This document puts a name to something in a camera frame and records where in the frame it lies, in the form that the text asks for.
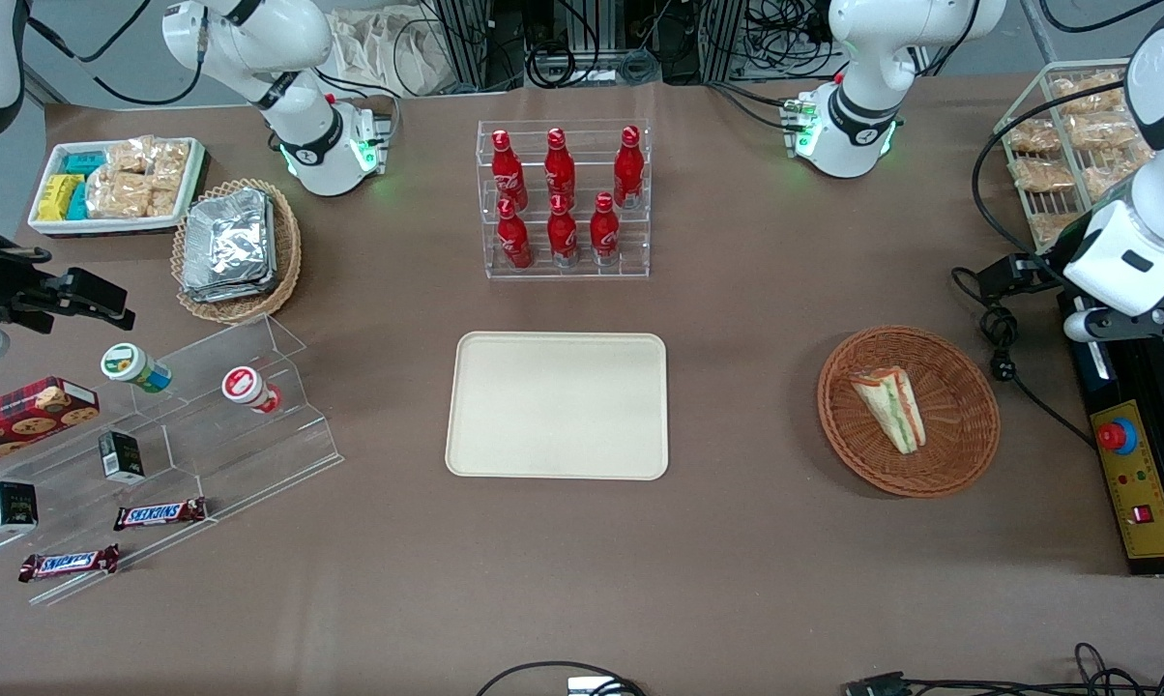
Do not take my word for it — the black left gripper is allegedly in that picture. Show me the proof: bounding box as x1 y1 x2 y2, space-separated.
978 217 1095 303

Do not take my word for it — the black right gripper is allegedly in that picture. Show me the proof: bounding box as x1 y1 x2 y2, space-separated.
0 220 136 334

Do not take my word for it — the triangular sandwich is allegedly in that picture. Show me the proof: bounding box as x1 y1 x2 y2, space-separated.
850 365 927 455

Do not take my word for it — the white rectangular snack tray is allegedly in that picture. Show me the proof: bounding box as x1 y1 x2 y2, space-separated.
27 137 208 239

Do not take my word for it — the round brown wicker basket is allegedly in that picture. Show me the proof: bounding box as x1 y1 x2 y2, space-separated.
817 325 1002 499

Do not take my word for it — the oval light wicker basket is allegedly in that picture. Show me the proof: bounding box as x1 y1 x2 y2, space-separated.
171 179 303 325

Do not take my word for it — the cream plastic tray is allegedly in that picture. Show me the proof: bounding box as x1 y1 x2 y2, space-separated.
445 332 670 481

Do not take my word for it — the yellow snack packet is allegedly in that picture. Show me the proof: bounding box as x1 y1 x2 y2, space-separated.
36 174 85 221

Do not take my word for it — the red tartan cookie box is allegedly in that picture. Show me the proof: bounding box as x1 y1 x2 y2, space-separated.
0 377 100 473

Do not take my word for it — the green lid yogurt cup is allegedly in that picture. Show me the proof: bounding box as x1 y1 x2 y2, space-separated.
101 343 172 394

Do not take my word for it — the small black carton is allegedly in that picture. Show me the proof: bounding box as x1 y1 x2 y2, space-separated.
98 431 145 484
0 480 39 536

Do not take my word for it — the silver foil packet stack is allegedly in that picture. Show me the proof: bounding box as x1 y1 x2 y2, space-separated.
181 187 278 304

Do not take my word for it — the black yellow emergency stop box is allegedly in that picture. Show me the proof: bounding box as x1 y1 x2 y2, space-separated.
1056 290 1164 578

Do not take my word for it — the red lid yogurt cup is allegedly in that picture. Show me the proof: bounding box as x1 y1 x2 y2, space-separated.
221 365 281 415

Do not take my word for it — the brown Snickers bar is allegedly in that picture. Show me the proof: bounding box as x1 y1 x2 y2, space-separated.
18 544 121 583
113 497 208 532

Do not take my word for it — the clear acrylic stepped display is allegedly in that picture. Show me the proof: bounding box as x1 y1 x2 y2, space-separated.
0 314 343 608

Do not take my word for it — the red cola bottle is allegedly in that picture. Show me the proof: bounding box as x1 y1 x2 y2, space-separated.
544 127 576 209
613 126 644 210
496 198 534 270
490 129 529 213
547 193 579 269
590 191 621 267

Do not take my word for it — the clear acrylic bottle rack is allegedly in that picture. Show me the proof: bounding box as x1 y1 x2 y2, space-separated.
477 119 652 280

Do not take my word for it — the white cloth bag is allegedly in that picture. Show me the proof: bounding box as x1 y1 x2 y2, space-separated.
331 8 448 98

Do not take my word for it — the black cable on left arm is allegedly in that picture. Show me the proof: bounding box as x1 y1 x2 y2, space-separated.
972 82 1129 262

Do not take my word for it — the white wire rack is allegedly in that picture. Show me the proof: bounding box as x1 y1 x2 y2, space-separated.
993 60 1158 254

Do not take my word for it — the coiled black cable bundle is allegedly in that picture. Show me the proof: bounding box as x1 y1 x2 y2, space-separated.
524 39 662 88

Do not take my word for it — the black cable with silver connector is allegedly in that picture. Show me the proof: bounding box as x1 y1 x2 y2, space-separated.
476 661 646 696

